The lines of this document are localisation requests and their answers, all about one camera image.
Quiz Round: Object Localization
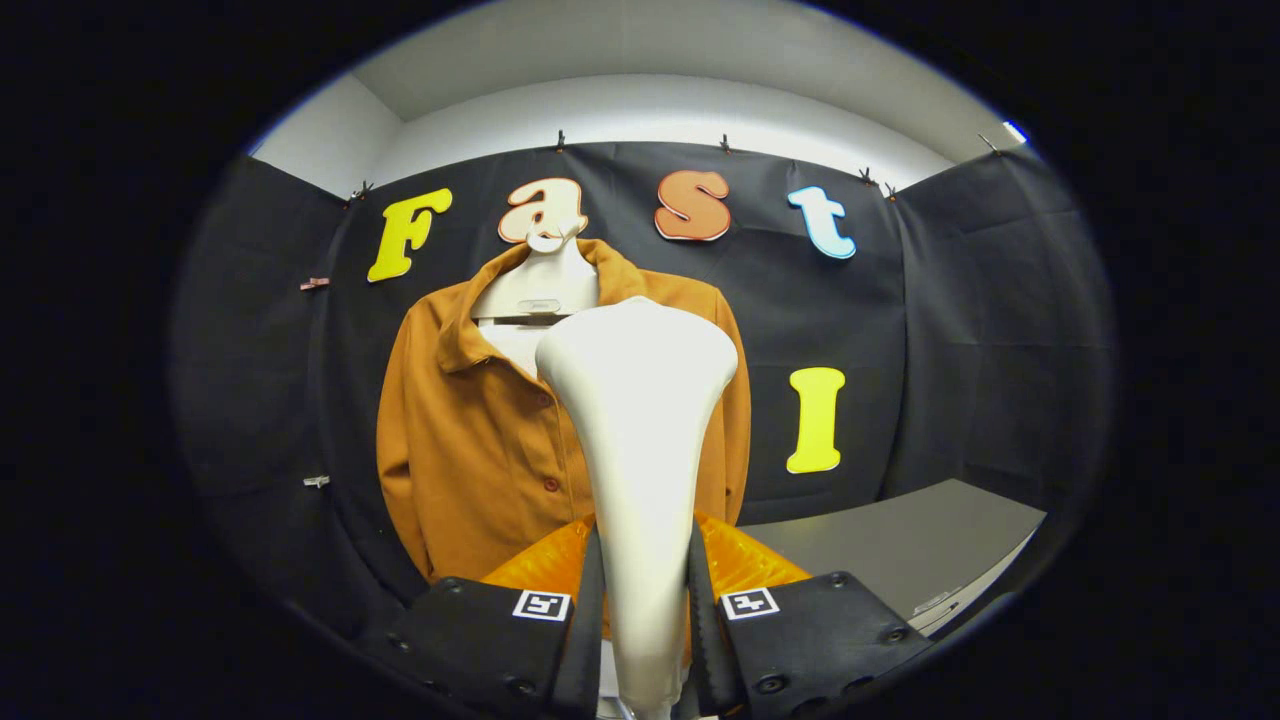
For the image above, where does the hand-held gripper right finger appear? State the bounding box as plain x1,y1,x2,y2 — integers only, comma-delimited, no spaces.
688,512,936,717

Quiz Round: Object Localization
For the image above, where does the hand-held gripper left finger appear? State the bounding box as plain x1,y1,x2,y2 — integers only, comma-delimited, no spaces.
360,520,607,720

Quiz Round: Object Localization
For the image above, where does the orange-brown button shirt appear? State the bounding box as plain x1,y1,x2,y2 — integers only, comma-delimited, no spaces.
377,238,751,586

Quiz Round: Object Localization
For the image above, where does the white garment steamer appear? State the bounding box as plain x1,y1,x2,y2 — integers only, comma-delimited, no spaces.
535,296,739,716

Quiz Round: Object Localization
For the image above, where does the white mannequin torso form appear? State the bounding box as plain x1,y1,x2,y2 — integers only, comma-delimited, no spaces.
470,222,601,379

